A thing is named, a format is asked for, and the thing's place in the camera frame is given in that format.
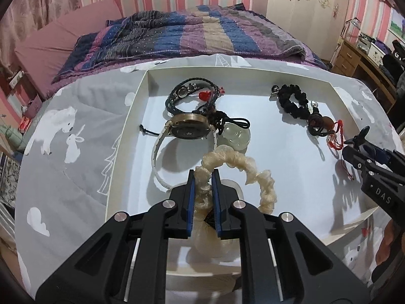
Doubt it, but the cream scrunchie hair tie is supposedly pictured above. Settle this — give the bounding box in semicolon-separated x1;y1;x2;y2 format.
189;144;279;262

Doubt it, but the black beaded bracelet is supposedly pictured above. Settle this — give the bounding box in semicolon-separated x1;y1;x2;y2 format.
269;83;321;122

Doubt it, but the white shallow tray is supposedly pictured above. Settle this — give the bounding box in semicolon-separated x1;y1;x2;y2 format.
102;66;380;276

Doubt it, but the silver desk lamp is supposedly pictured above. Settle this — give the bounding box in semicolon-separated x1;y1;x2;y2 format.
338;17;361;43

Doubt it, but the brown bead pendant cord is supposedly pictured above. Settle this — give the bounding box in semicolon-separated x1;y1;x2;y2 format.
307;112;336;139

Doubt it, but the white wardrobe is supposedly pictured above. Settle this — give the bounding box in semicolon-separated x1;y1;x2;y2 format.
266;0;349;61

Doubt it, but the person right hand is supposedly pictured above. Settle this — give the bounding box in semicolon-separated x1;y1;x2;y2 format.
371;220;404;284

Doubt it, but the striped multicolour quilt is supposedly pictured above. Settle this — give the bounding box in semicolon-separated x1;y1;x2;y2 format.
53;4;326;82

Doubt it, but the pale jade pendant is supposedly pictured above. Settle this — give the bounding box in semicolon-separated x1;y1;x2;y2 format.
220;123;251;152

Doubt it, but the black braided cord bracelet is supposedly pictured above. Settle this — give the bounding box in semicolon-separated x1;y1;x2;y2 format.
165;76;226;116

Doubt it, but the pink headboard cushion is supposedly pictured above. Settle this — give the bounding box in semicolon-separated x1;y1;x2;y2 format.
14;0;122;100

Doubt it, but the wooden desk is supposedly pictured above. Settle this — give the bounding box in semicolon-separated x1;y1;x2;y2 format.
331;41;397;112

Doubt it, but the pink patterned curtain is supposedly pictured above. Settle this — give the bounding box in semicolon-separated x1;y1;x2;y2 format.
1;0;80;73

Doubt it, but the red cord bracelet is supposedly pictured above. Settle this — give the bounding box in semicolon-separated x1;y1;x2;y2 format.
326;119;356;181

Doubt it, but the grey polar bear bedsheet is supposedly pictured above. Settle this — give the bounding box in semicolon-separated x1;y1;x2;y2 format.
15;55;402;294

